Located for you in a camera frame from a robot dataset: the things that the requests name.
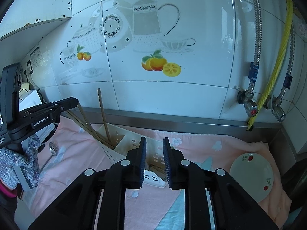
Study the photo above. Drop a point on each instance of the upright chopstick in holder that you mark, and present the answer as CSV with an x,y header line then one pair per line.
x,y
103,115

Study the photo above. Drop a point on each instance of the pink towel with blue pattern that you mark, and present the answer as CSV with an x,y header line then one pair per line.
x,y
80,189

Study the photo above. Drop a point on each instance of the white house-shaped utensil holder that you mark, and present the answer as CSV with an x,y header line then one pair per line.
x,y
125,141

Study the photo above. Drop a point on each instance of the white wall cabinet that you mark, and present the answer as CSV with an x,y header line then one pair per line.
x,y
26,22

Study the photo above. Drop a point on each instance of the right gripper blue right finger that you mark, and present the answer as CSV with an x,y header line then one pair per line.
x,y
168,161

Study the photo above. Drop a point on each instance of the steel angle valve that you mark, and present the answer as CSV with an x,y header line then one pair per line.
x,y
274,105

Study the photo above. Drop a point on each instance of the white floral ceramic plate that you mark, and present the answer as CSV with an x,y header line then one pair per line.
x,y
254,173

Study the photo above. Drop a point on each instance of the red-handled water valve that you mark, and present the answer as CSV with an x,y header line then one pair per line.
x,y
244,97

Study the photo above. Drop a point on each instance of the black wall socket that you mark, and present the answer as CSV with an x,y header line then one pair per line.
x,y
29,69

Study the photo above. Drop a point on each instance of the wall instruction sticker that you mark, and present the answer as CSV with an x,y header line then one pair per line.
x,y
37,59

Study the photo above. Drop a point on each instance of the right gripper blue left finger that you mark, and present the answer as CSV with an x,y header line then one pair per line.
x,y
141,160

